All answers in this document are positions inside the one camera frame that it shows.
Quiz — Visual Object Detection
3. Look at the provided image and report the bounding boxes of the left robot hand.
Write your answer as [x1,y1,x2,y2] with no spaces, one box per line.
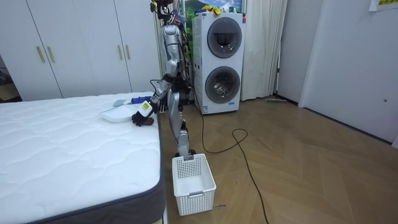
[131,100,155,128]

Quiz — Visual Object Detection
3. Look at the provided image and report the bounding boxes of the robot legs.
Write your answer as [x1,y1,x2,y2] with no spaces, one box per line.
[165,89,197,158]

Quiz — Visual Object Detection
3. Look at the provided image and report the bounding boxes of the robot body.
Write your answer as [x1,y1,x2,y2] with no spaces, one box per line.
[154,0,195,106]

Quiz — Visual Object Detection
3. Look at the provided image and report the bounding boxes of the white mattress bed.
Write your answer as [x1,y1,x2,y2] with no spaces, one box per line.
[0,91,167,224]

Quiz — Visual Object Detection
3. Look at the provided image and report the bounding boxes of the white stacked washing machines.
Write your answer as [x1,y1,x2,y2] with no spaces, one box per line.
[191,12,247,116]

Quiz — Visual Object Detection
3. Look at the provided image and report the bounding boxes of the white perforated plastic basket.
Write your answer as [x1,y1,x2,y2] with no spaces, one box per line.
[172,153,218,217]

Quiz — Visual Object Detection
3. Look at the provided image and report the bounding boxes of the yellow cloth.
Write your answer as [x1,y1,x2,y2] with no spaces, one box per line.
[201,4,222,17]

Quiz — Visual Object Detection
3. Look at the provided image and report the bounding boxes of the flat floor mop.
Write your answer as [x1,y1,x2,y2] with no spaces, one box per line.
[266,46,289,104]

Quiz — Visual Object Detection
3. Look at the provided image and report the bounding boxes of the white curtain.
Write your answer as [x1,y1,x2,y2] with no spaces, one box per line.
[240,0,289,102]

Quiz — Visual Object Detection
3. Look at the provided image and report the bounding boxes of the white door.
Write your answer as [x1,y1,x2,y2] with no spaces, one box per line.
[298,0,398,147]

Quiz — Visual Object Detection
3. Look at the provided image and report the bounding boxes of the white paper notice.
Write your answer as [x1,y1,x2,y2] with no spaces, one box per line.
[368,0,398,12]

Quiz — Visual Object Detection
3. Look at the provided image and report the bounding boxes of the blue handled brush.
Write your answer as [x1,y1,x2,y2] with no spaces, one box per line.
[124,95,152,106]

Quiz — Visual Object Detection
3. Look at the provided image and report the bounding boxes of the white wardrobe with brass handles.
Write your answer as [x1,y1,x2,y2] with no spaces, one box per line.
[0,0,163,102]

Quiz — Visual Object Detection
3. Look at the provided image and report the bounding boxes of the cable bundle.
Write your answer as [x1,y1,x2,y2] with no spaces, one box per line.
[149,0,188,25]

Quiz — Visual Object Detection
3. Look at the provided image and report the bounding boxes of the black floor cable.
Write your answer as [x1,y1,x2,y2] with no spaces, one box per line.
[193,88,271,224]

